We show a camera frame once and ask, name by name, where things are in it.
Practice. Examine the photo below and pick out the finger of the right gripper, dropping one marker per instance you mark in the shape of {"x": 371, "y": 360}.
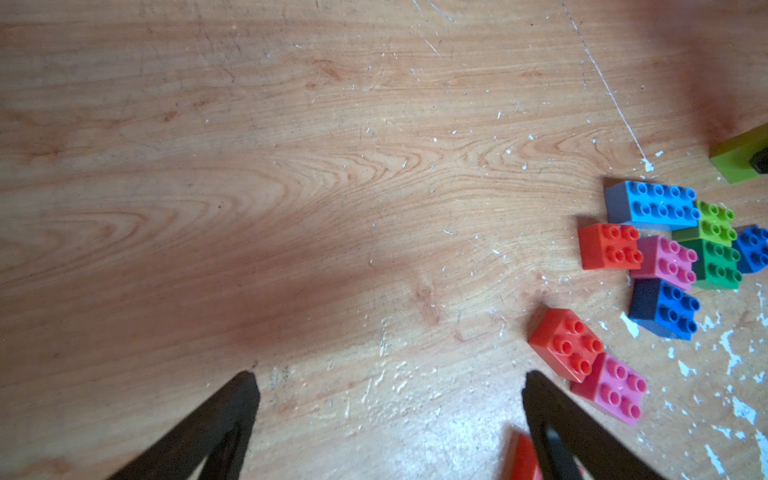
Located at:
{"x": 759, "y": 161}

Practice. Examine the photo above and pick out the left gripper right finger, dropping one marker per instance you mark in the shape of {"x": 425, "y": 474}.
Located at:
{"x": 565, "y": 437}

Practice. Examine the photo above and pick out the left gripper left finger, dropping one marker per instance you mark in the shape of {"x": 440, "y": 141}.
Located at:
{"x": 212, "y": 440}

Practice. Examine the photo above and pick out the lime lego brick top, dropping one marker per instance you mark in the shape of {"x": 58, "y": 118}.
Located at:
{"x": 731, "y": 158}

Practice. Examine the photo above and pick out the lime lego brick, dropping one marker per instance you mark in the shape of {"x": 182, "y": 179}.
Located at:
{"x": 714, "y": 226}
{"x": 731, "y": 158}

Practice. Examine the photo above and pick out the dark blue lego brick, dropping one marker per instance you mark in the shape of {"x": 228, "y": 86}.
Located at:
{"x": 751, "y": 243}
{"x": 664, "y": 309}

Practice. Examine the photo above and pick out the light blue long lego brick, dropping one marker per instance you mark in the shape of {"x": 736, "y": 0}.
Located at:
{"x": 652, "y": 206}

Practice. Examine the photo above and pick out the dark green lego brick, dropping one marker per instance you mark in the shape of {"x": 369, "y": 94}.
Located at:
{"x": 716, "y": 267}

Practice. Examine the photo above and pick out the long red lego brick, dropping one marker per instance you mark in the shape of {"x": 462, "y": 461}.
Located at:
{"x": 524, "y": 463}

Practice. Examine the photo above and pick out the pink lego brick lower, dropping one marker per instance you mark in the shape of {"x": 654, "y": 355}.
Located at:
{"x": 615, "y": 388}

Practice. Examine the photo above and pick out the pink lego brick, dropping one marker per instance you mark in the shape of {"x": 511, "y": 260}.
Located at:
{"x": 667, "y": 260}
{"x": 615, "y": 388}

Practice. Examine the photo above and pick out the red lego brick lower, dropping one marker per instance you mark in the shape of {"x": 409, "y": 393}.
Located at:
{"x": 566, "y": 344}

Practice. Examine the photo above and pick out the pink lego brick upper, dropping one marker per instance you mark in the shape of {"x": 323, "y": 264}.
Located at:
{"x": 667, "y": 260}

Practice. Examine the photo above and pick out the red lego brick upper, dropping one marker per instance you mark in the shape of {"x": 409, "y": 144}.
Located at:
{"x": 610, "y": 246}

